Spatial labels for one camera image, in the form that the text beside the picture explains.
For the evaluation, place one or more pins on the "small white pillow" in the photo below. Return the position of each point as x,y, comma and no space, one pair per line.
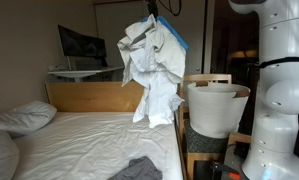
25,118

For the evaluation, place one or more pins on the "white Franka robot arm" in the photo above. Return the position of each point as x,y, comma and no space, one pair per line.
282,133

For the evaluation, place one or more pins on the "wooden bed frame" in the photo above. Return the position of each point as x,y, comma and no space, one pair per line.
89,96

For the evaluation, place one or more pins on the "small white desk device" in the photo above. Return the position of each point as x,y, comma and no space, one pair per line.
57,67

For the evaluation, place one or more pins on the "blue shirt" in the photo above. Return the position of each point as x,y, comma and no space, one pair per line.
175,33

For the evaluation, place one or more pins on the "large white pillow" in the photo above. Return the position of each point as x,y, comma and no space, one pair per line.
0,156

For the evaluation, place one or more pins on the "black wide monitor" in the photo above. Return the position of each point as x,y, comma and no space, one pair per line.
79,43

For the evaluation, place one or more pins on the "black and red clamp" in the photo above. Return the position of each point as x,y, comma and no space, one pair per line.
222,168

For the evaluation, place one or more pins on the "wooden chair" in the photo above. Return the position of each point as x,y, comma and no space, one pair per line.
190,160

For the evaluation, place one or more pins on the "white desk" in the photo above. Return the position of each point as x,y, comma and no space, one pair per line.
85,71

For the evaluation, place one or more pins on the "white and blue clothes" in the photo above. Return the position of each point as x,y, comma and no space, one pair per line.
159,66

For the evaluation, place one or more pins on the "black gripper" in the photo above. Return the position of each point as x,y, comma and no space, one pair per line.
152,4

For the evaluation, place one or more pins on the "grey shirt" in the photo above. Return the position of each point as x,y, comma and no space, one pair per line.
139,170

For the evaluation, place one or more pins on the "white woven basket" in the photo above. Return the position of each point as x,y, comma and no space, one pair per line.
215,110

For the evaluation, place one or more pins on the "white bed sheet mattress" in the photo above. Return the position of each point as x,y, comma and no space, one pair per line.
89,140

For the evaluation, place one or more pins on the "green chair cushion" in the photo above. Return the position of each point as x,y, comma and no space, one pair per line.
202,143

